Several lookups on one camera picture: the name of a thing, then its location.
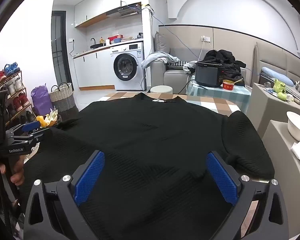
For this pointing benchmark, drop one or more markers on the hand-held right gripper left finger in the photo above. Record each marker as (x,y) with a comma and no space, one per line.
(90,177)

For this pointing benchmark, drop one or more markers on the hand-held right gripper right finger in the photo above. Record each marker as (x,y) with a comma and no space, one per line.
(221,177)

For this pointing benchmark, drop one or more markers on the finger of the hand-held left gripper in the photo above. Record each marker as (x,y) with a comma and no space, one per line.
(37,135)
(30,126)

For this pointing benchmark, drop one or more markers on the black knit sweater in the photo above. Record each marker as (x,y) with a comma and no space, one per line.
(150,135)

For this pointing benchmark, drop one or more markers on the pile of black clothes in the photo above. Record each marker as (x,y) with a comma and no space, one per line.
(225,57)

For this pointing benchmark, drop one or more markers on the light blue clothes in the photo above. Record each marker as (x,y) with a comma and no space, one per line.
(155,56)

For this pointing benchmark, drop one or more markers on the person's left hand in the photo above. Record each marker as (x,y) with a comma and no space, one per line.
(17,177)

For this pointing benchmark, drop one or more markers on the yellow plastic bag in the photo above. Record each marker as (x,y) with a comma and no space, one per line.
(41,120)

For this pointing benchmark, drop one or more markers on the purple plastic bag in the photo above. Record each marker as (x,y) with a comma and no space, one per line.
(41,100)

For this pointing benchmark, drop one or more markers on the wooden shoe rack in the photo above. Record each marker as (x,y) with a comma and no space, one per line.
(25,88)

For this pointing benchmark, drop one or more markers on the woven laundry basket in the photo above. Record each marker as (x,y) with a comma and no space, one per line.
(62,100)

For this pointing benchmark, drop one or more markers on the shoe rack with shoes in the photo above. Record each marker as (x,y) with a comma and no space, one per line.
(11,68)

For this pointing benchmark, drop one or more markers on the low beige cabinet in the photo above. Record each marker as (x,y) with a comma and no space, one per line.
(285,180)

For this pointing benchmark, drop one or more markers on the black glass door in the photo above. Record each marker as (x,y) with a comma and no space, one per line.
(58,55)

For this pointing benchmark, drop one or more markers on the tall beige cabinet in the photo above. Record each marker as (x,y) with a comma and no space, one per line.
(265,110)

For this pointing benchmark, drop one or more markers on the white tissue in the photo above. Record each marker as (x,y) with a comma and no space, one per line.
(298,152)

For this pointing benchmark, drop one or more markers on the teal checkered tablecloth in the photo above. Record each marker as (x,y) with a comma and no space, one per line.
(222,95)

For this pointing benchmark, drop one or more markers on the white lower kitchen cabinets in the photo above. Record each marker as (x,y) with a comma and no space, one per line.
(95,67)

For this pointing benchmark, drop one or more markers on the white kitchen cabinets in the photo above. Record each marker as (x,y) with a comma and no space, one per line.
(95,67)
(110,0)

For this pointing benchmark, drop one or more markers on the white bowl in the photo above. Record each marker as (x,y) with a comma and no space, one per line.
(297,127)

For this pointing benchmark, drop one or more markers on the red instant noodle bowl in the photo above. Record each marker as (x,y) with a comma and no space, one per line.
(228,85)

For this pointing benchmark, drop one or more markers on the black electric cooker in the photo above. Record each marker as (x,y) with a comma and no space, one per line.
(207,75)

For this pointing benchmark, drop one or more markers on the round white stool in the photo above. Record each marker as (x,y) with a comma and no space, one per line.
(161,89)

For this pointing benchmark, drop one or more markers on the black faucet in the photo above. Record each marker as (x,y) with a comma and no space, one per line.
(93,40)

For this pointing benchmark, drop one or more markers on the green toy figure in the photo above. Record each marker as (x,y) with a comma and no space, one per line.
(280,87)

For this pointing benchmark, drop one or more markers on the grey sofa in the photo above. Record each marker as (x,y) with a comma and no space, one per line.
(175,76)

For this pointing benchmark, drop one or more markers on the white garment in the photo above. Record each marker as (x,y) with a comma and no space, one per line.
(189,66)

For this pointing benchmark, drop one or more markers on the light blue pillow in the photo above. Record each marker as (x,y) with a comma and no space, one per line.
(277,75)

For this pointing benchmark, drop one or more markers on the red plastic container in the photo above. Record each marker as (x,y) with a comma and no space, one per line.
(112,38)

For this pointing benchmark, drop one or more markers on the houndstooth pillow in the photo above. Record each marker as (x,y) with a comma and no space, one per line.
(176,64)

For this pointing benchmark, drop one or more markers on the white washing machine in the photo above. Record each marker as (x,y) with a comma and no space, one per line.
(137,55)

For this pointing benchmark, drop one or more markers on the grey padded headboard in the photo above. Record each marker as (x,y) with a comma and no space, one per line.
(272,55)

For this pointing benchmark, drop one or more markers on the grey cushion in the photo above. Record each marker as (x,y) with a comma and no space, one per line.
(161,43)

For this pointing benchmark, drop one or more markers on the silver range hood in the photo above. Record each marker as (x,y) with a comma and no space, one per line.
(125,12)

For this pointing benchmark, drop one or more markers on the white upper kitchen cabinets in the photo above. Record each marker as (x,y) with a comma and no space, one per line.
(110,0)

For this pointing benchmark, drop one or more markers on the white wall socket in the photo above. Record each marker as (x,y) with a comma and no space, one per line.
(205,38)

